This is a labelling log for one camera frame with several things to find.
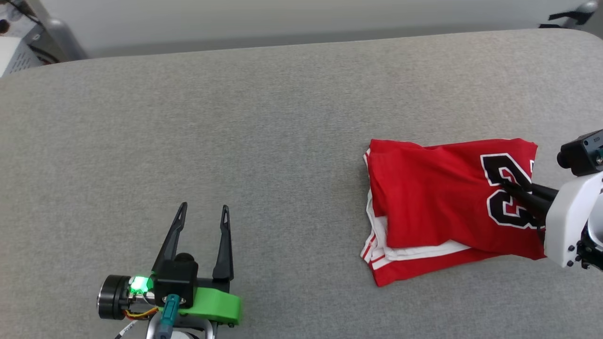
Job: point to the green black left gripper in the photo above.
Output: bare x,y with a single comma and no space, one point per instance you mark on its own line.
216,306

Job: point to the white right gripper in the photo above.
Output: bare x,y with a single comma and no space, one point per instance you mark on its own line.
565,226

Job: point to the red white basketball jersey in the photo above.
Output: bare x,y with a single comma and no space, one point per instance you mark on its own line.
424,197

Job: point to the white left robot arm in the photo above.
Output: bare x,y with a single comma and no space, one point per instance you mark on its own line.
188,336

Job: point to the black chair base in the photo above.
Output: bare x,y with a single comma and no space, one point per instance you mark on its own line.
567,19

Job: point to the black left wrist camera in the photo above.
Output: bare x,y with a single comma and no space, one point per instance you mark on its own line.
175,282

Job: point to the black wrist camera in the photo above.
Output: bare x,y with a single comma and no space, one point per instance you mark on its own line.
175,282
579,155

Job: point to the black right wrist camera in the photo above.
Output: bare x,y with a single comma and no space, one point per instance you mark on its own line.
579,155

